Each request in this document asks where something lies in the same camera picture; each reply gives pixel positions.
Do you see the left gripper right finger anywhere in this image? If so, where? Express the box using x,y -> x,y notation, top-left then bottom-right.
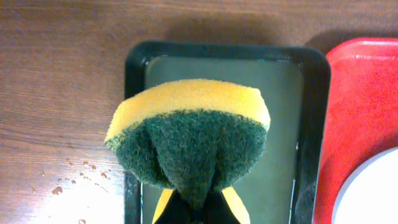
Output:
201,189 -> 240,224

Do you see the red plastic tray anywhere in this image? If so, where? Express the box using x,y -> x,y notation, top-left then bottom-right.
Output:
313,37 -> 397,224

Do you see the green and yellow sponge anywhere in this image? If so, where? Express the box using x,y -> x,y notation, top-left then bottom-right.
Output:
104,79 -> 271,224

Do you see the light blue plate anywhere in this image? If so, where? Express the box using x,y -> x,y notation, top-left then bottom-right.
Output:
331,147 -> 397,224

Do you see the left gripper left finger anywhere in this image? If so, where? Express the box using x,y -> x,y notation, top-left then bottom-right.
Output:
154,189 -> 191,224

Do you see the dark green plastic tray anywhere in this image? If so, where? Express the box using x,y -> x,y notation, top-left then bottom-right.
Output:
124,41 -> 331,223

